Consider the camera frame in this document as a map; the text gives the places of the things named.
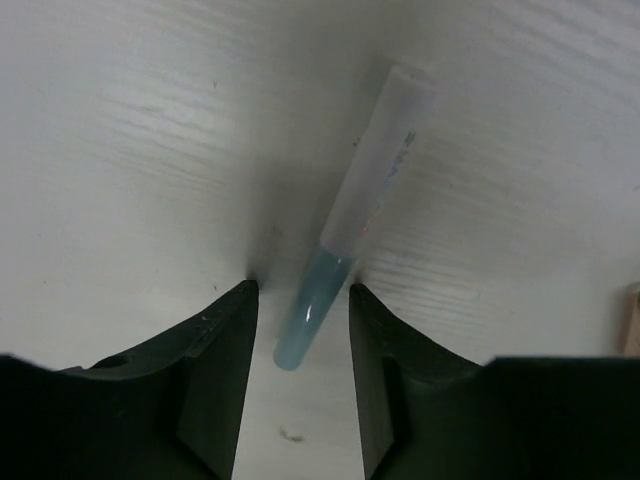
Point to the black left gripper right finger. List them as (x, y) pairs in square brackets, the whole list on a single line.
[(425, 412)]

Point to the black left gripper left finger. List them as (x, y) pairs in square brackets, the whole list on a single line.
[(167, 408)]

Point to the white blue-print tube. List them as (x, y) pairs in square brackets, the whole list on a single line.
[(404, 101)]

